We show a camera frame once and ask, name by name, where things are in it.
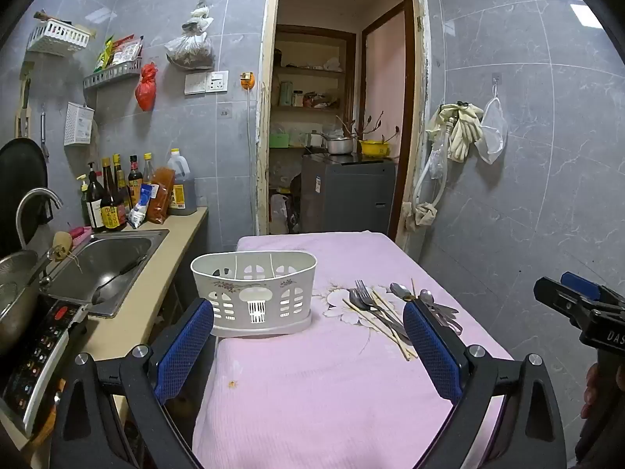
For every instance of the black spatula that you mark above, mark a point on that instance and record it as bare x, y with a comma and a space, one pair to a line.
114, 281

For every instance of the metal cooking pot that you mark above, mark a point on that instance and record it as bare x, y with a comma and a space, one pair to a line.
339, 145

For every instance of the white plastic jug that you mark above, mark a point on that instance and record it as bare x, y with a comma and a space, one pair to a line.
278, 215

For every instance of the large oil jug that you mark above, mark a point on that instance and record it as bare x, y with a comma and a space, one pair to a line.
181, 185

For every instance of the wooden hanging board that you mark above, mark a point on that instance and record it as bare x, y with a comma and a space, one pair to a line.
23, 102

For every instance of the cream rubber gloves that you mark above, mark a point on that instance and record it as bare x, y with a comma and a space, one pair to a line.
459, 132

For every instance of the metal faucet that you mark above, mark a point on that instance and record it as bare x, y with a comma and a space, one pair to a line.
34, 200

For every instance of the white wall switch panel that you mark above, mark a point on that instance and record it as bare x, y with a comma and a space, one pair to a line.
206, 82

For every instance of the beige scrubber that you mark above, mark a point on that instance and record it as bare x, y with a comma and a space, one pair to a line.
62, 245

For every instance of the black induction cooker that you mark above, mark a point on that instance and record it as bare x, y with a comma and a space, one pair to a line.
39, 351

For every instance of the grey wall shelf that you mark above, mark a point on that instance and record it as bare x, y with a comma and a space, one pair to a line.
110, 77

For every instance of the knotted beige rag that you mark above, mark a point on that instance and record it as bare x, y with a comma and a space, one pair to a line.
422, 215

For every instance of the steel pot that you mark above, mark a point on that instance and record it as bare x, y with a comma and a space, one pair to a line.
17, 293

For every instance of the silver fork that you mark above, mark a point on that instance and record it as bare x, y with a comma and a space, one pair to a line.
355, 298
364, 290

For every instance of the pump dispenser bottle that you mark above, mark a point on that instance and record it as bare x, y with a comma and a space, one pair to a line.
84, 200

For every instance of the orange spice packet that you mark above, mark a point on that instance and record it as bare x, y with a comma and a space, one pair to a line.
161, 195

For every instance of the person's right hand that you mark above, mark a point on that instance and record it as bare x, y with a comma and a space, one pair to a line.
592, 391

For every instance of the grey cabinet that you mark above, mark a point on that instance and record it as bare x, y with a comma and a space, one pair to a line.
346, 195

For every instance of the blue and white packet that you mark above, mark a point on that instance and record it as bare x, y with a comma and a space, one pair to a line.
141, 207

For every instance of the pink floral tablecloth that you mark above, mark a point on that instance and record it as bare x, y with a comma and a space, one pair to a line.
317, 391

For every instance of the row of snack packets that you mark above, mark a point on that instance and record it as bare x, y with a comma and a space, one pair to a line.
119, 51

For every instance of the white hanging slotted holder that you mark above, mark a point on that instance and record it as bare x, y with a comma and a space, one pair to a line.
79, 123

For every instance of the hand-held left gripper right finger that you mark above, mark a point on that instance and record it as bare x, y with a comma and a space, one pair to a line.
432, 351

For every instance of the dried branches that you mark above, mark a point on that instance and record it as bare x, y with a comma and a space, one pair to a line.
364, 124

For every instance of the black frying pan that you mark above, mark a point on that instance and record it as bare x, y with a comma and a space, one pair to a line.
22, 180

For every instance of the wooden door frame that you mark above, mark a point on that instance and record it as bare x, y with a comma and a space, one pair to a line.
266, 107

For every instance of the wooden shelf unit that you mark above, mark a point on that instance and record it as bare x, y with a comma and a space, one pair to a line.
312, 88

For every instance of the green box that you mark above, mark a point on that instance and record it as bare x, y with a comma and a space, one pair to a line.
279, 140

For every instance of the stainless steel sink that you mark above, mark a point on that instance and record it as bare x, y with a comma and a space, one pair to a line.
107, 259

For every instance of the white wall basket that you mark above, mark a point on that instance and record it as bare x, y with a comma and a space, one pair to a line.
58, 36

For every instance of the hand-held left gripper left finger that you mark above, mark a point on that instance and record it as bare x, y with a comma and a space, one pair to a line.
183, 351

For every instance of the red plastic bag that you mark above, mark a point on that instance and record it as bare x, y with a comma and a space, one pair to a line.
146, 88

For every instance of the white plastic utensil basket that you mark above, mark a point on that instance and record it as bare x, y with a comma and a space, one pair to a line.
254, 288

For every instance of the yellow plastic colander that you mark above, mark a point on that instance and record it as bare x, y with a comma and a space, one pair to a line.
374, 149

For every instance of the clear hanging bag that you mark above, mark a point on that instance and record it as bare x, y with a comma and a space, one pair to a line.
190, 49

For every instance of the hanging metal utensil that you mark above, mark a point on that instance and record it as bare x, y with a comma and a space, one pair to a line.
44, 132

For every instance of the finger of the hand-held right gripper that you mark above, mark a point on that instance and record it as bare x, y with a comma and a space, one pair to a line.
556, 298
578, 283

